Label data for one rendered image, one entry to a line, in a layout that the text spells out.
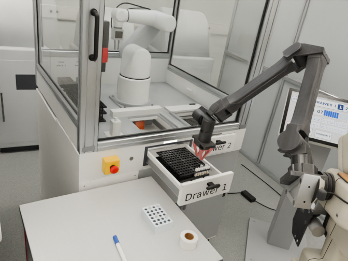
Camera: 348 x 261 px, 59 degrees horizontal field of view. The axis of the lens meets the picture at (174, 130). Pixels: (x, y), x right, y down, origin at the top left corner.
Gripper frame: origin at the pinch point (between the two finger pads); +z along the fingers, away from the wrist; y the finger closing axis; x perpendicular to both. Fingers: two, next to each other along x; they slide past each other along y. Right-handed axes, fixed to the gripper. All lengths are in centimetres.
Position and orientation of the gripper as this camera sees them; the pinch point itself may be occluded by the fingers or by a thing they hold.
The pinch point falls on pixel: (199, 156)
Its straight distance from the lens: 142.0
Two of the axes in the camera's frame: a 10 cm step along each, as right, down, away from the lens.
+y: -4.9, -5.0, 7.2
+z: -1.8, 8.6, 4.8
